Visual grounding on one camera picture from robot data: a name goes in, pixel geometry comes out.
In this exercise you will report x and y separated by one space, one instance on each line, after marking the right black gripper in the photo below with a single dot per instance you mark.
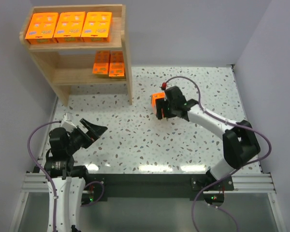
167 106

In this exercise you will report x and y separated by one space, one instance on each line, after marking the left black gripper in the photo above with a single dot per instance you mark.
84 135

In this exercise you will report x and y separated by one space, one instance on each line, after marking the orange sponge box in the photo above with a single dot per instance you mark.
116 65
157 102
69 27
97 27
42 28
101 63

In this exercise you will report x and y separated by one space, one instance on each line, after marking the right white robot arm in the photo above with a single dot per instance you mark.
240 144

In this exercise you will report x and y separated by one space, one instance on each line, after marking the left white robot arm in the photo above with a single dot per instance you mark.
68 185

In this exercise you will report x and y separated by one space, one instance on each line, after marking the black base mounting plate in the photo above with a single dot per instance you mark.
147 186

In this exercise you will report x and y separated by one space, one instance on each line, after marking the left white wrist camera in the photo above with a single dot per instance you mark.
67 123

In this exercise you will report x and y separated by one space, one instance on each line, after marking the aluminium rail frame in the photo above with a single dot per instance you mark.
137 143

